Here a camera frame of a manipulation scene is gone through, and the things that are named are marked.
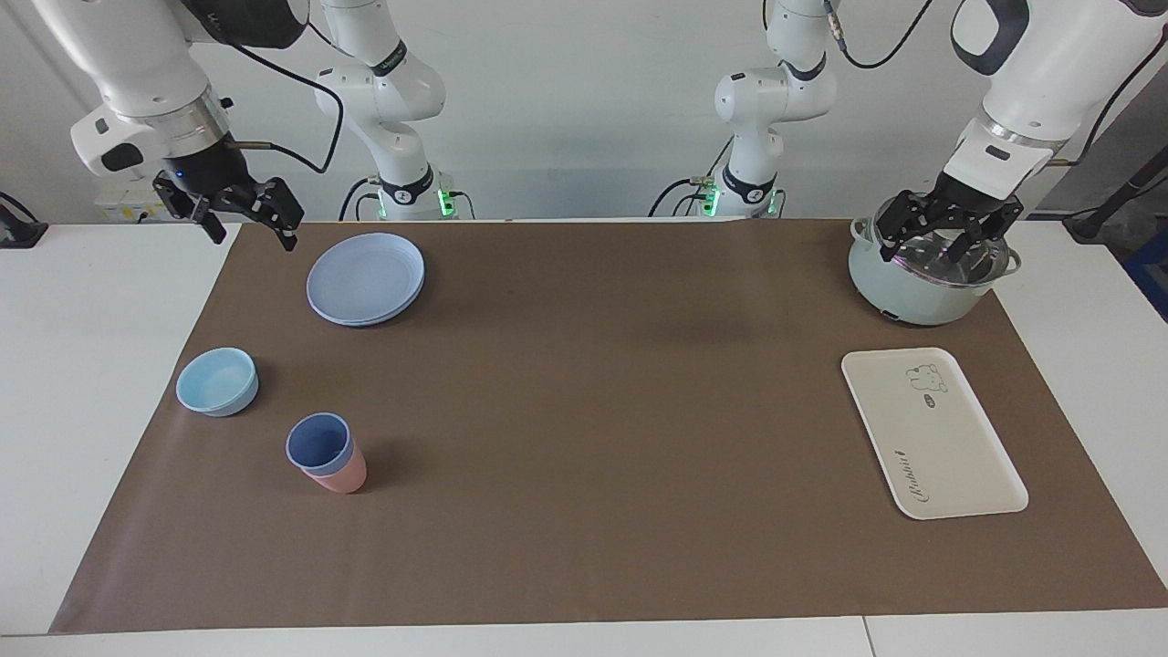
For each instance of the brown table mat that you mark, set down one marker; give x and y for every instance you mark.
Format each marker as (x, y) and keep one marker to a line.
(593, 411)

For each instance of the blue plastic cup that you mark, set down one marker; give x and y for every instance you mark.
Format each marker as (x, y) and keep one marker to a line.
(318, 443)

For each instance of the white power strip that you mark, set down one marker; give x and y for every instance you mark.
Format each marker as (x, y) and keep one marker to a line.
(123, 208)

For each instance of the cream rabbit print tray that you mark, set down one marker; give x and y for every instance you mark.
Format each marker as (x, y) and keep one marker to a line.
(931, 438)

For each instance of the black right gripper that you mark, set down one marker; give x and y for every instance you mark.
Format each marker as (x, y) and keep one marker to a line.
(208, 169)

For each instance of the pale green cooking pot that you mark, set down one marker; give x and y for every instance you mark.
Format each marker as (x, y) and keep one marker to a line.
(899, 292)

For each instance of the black table clamp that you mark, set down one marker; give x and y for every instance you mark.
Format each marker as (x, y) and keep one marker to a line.
(18, 233)

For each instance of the light blue bowl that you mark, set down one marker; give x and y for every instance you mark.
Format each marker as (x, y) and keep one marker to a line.
(217, 381)

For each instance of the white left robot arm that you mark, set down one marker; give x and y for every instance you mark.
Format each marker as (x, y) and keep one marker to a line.
(1031, 73)

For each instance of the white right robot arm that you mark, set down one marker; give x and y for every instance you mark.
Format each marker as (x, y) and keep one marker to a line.
(137, 64)

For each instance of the black camera stand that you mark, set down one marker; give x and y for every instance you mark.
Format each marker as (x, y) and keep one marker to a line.
(1109, 205)

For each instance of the blue box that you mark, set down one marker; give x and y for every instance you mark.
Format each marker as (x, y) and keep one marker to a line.
(1152, 274)

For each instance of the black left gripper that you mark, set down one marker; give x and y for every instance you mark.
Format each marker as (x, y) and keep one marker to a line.
(967, 196)

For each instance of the pink plastic cup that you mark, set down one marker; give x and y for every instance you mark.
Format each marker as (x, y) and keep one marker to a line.
(347, 479)

